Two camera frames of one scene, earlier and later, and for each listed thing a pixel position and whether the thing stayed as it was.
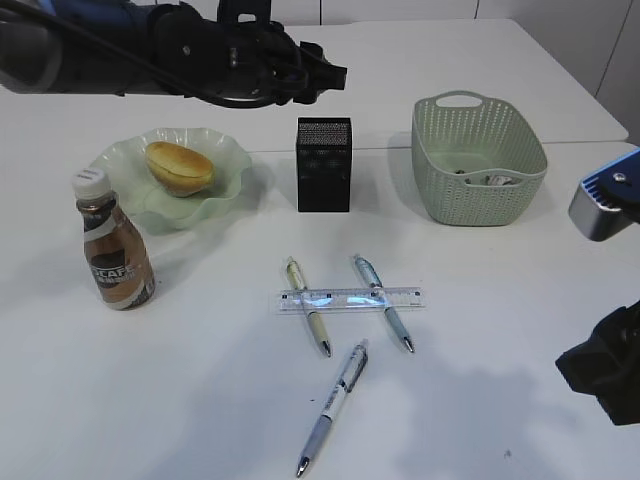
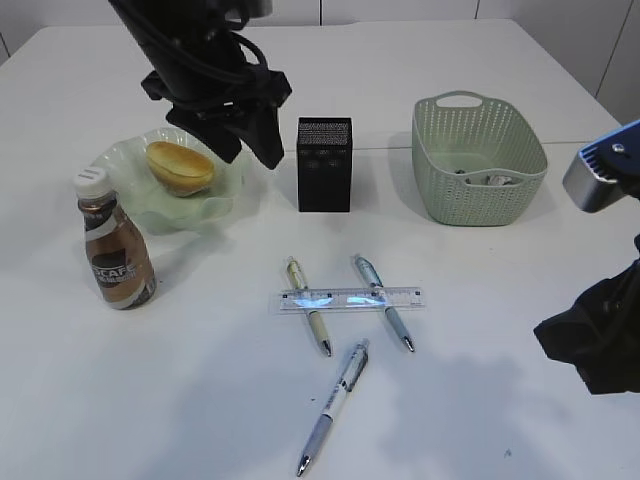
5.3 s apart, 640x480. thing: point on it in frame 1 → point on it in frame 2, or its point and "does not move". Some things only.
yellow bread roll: [178, 169] does not move
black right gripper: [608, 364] → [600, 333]
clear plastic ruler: [352, 298] does not move
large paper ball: [497, 180] does not move
